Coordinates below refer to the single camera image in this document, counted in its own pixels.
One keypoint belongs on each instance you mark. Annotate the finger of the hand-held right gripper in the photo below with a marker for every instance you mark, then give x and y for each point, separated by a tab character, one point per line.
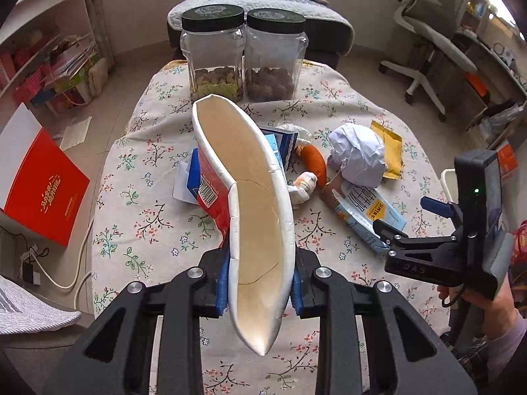
389	230
436	206

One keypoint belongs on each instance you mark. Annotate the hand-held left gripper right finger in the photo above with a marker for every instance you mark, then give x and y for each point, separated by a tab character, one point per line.
297	296

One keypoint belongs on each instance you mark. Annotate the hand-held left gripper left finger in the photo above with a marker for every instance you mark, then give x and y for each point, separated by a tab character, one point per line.
221	286

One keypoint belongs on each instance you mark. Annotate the white plastic bin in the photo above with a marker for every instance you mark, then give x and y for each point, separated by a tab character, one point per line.
448	183

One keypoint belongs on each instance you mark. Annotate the light blue milk carton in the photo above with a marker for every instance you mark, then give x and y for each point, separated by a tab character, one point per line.
366	210

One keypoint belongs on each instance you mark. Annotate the squashed white paper cup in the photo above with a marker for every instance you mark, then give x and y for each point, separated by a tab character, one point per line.
255	214

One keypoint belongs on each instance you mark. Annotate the orange peel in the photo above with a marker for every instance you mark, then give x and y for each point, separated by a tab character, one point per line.
317	162

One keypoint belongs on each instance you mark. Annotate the person's right forearm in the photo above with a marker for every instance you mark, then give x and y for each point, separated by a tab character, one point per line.
508	345

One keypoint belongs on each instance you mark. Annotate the person's right hand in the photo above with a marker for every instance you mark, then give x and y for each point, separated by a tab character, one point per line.
477	302

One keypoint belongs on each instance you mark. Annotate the yellow snack wrapper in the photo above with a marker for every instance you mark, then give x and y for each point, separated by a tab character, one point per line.
391	148

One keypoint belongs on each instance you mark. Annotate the crumpled white paper ball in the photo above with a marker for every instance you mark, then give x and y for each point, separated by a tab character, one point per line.
358	154

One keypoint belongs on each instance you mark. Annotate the crumpled white tissue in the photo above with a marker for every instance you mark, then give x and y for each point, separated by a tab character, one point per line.
302	189

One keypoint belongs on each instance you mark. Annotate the clear plastic bag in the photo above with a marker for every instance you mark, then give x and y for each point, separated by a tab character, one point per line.
502	121

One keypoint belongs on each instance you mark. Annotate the floral tablecloth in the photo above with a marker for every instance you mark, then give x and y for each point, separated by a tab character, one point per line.
144	197

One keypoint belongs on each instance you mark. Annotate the blue carton box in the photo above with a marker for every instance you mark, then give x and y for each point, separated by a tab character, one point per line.
284	144

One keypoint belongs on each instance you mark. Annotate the white desk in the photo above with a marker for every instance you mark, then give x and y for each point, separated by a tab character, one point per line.
490	53

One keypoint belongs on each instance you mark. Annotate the white office chair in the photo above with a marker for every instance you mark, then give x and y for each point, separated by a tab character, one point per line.
436	41

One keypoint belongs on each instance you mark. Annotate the grey striped cloth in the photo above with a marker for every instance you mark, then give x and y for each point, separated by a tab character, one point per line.
33	308

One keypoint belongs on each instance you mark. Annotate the red and white box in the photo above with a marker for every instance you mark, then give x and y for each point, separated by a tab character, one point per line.
41	189

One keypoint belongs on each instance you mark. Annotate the clear jar with brown nuts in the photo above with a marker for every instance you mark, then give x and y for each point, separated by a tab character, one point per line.
274	57

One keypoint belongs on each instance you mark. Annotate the paper sheet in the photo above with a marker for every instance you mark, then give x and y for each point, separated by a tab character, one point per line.
76	131

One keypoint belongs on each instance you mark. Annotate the clear jar with pistachios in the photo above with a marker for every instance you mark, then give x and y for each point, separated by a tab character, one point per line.
212	53

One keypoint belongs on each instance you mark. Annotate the pink plastic basket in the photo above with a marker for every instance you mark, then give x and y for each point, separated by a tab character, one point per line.
29	86

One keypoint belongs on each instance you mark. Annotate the white bookshelf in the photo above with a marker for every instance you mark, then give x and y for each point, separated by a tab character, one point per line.
53	16

